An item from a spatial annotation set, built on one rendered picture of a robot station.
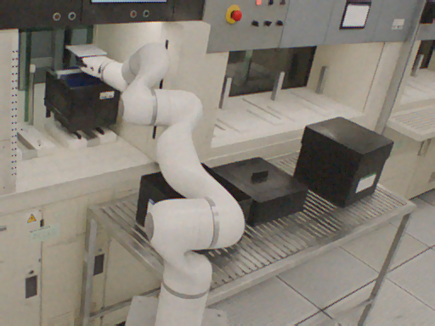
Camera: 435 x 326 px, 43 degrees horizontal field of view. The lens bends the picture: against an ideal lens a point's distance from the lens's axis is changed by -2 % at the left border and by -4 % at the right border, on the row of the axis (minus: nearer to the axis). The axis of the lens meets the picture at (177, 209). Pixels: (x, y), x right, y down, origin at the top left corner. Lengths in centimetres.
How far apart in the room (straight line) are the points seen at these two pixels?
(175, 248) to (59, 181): 78
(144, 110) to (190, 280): 46
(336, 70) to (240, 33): 121
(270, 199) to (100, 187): 62
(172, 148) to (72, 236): 80
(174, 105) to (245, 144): 100
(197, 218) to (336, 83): 215
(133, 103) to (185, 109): 14
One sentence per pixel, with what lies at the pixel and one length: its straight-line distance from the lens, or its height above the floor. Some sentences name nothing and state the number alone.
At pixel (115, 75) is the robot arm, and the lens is 195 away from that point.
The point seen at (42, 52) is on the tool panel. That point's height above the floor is 102.
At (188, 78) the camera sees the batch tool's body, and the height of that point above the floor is 121.
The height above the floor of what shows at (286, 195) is 86.
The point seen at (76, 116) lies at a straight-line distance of 211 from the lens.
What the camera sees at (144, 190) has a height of 90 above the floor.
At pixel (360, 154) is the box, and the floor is 101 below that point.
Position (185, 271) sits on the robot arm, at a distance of 131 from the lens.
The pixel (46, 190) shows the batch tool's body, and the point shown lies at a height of 85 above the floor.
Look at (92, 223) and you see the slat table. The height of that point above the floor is 70.
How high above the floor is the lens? 182
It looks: 31 degrees down
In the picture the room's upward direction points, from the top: 10 degrees clockwise
